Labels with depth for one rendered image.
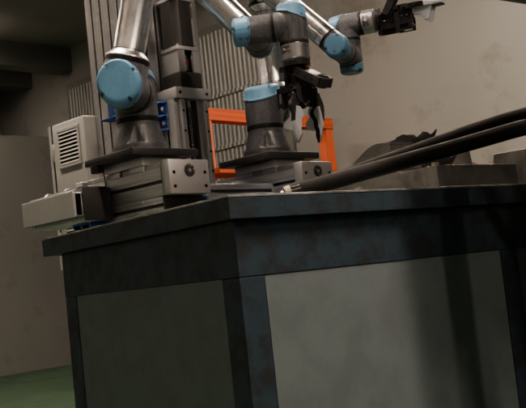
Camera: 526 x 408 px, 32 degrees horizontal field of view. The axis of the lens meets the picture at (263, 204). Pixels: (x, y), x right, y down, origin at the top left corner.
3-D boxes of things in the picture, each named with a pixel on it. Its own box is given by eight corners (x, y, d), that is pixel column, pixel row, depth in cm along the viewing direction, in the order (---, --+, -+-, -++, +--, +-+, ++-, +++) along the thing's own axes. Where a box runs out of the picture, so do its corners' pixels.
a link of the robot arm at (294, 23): (273, 10, 244) (306, 6, 243) (277, 51, 243) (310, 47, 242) (271, 2, 236) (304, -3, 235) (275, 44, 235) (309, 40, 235)
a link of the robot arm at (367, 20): (364, 11, 297) (358, 9, 290) (378, 9, 296) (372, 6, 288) (367, 35, 298) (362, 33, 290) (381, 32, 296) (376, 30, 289)
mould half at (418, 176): (289, 221, 230) (282, 167, 231) (365, 216, 246) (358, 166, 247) (439, 193, 191) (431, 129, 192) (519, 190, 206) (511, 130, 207)
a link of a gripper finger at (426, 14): (443, 16, 283) (416, 23, 288) (441, -3, 282) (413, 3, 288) (439, 16, 280) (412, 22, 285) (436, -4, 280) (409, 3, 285)
